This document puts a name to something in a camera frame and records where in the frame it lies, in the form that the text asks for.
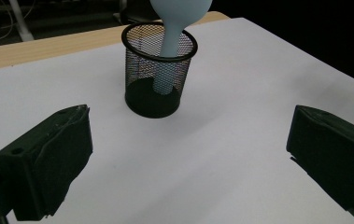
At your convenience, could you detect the wooden table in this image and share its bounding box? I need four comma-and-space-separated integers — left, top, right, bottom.
0, 11, 231, 73

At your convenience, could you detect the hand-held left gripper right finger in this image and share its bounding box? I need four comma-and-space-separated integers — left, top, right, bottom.
286, 105, 354, 219

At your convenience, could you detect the light blue hairbrush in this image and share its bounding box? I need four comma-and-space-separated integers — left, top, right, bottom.
149, 0, 214, 96

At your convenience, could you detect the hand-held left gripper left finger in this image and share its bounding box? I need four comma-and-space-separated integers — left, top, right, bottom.
0, 105, 93, 222

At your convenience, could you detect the white table mat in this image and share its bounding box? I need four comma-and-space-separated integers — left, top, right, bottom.
0, 17, 354, 224

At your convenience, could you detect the black mesh cup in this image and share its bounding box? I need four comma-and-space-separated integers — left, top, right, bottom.
120, 21, 199, 119

